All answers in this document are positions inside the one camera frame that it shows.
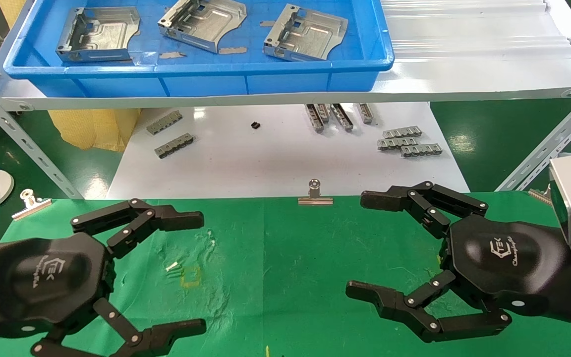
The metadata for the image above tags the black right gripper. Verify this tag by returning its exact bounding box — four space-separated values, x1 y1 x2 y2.
346 181 571 343

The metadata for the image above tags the perforated grey angle brace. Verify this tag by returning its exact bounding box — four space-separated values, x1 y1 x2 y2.
495 82 571 192
0 74 84 200

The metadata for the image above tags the blue plastic tray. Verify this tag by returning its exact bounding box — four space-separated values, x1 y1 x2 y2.
3 0 395 98

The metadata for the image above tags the stamped metal bracket part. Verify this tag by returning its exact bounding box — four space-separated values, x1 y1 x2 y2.
56 6 141 62
263 4 349 61
158 0 247 54

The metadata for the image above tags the green cloth mat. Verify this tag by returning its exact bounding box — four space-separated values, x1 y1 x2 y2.
0 191 571 357

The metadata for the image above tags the silver binder clip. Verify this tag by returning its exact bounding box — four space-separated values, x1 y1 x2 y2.
528 184 554 205
11 188 52 221
298 179 334 206

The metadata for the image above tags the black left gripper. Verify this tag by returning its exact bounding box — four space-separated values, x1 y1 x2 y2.
0 198 207 357

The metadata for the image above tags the white metal shelf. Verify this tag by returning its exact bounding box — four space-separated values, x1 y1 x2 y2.
0 0 571 111

